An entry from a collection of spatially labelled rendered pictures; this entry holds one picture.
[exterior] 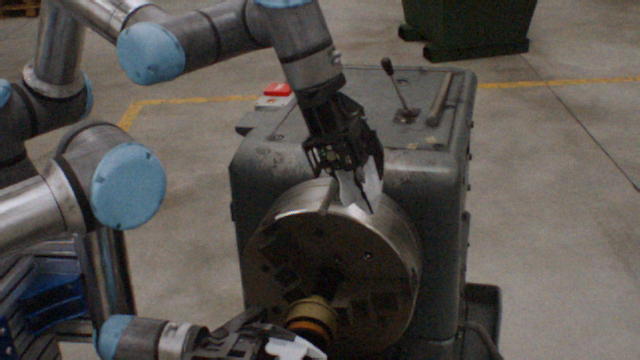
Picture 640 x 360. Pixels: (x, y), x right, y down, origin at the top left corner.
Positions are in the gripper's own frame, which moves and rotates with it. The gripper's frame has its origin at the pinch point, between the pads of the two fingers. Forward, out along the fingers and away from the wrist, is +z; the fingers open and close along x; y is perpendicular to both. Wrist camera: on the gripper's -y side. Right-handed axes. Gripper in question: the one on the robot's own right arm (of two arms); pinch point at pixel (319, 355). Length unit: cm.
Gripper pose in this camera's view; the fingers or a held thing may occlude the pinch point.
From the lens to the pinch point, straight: 112.3
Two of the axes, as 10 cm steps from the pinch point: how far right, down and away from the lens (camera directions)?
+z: 9.7, 0.7, -2.4
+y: -2.4, 4.5, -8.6
